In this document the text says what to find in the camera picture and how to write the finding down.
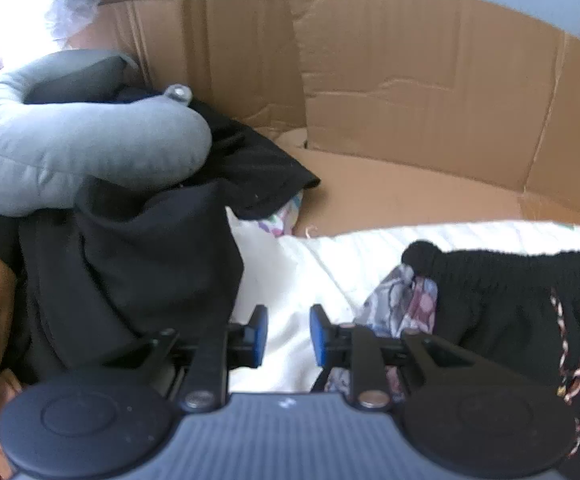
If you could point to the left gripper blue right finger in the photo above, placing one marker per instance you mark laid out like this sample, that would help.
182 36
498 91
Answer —
355 348

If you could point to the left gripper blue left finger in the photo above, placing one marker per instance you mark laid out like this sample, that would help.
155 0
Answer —
222 348

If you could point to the black shorts with bear lining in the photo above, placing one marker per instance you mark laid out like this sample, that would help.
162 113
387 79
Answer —
482 355

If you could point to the cream bear print bedsheet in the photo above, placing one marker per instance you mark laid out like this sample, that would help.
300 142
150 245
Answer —
289 274

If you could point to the black garment under pillow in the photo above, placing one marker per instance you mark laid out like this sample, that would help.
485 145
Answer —
120 265

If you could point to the brown cardboard sheet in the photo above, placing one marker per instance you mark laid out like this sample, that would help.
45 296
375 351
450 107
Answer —
410 111

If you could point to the grey neck pillow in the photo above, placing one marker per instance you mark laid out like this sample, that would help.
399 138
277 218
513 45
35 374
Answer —
59 127

